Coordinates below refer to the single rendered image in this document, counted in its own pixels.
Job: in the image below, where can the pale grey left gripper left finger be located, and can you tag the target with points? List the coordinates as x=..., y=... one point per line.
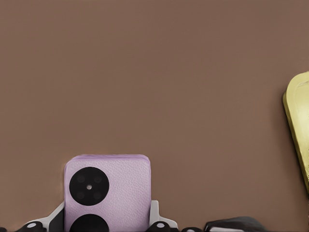
x=53, y=215

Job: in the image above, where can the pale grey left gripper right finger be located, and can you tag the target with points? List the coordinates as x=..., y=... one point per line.
x=156, y=218

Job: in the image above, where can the lilac smartphone with black lenses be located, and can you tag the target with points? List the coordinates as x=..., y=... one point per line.
x=125, y=188

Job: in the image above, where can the yellow-green tray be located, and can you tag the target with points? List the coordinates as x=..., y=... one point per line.
x=299, y=116

